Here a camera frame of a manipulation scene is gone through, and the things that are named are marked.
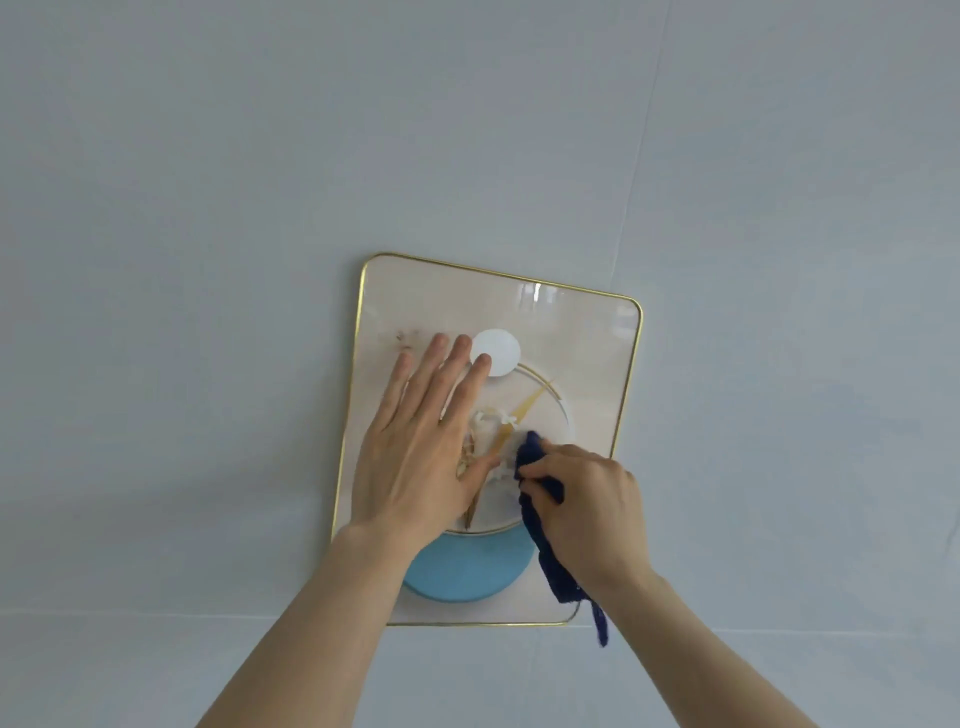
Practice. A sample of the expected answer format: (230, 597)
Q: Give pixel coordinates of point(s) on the person's right hand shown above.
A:
(592, 517)

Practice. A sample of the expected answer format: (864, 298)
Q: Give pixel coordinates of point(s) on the person's left thumb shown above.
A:
(480, 476)

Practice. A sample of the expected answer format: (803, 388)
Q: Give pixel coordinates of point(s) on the person's left middle finger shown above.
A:
(452, 379)

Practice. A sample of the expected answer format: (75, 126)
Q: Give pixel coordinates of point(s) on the person's right forearm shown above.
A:
(690, 660)

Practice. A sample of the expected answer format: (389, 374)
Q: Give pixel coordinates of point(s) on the gold framed wall picture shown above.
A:
(570, 360)

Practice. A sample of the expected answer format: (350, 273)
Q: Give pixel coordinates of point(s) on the person's left little finger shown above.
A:
(394, 386)

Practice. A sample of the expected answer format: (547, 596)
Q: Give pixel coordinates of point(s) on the person's left hand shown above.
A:
(409, 465)

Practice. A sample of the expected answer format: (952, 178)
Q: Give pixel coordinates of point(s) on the person's left forearm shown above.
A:
(322, 637)

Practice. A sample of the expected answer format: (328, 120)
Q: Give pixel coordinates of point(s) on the dark blue cleaning cloth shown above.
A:
(559, 574)

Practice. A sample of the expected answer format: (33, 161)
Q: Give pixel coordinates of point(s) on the person's right fingers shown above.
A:
(544, 472)

